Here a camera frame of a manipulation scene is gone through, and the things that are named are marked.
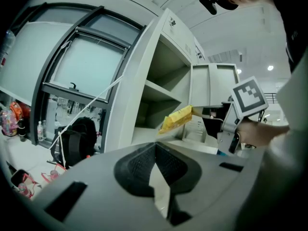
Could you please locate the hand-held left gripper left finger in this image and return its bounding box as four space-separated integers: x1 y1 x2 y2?
30 142 174 231

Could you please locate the black head-worn camera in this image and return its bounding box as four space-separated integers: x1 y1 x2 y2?
198 0 218 16

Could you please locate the orange bag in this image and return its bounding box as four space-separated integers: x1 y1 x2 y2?
9 101 31 123

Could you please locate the person's right forearm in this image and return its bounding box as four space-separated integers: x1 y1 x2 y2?
272 125 291 144

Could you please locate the clear water bottle red label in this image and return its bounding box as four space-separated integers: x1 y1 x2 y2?
37 121 44 142

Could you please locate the large clear water bottle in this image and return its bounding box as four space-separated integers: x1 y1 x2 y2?
0 29 16 67

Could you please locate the person's right hand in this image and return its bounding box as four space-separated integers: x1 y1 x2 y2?
236 117 275 148

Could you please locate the dark grey window frame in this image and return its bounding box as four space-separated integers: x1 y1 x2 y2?
30 1 148 147

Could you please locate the white cord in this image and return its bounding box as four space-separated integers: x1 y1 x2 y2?
48 75 126 169

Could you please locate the black flask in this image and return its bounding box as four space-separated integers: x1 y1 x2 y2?
17 118 27 142

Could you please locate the yellow snack packet item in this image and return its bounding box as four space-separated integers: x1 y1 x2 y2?
157 104 193 135

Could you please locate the grey locker door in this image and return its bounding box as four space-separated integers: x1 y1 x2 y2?
191 63 241 108

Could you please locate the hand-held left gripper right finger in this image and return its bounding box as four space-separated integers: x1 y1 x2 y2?
155 142 265 231

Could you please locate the grey metal locker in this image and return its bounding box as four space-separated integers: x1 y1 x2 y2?
105 8 241 155

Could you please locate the black metal railing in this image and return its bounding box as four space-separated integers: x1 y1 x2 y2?
263 92 278 104

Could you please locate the person's torso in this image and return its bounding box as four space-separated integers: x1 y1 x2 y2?
234 0 308 231

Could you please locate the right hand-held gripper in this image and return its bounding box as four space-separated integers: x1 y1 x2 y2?
192 76 269 154

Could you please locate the black backpack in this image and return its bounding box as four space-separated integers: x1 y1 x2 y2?
50 116 98 170

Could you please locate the colourful patterned bag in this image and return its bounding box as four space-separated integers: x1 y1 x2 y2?
0 107 19 137

